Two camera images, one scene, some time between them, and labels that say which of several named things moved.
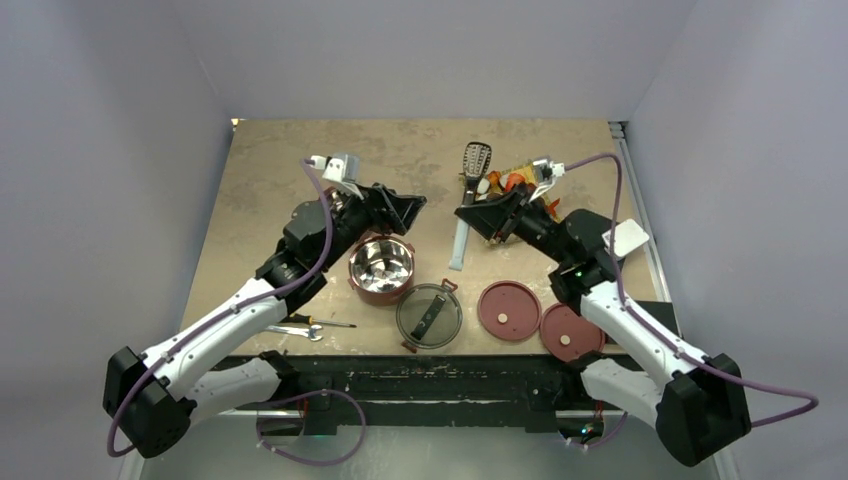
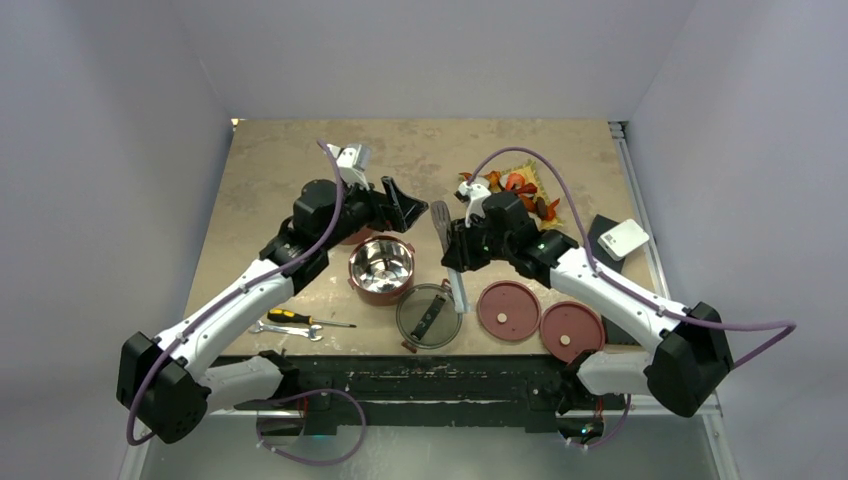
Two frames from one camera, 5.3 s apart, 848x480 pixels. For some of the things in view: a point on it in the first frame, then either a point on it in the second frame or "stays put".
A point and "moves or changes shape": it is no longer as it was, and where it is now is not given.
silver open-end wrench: (308, 332) stays put
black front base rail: (535, 383) stays put
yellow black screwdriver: (301, 318) stays put
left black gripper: (385, 208) stays put
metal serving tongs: (476, 163) moves or changes shape
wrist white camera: (548, 172) -> (475, 195)
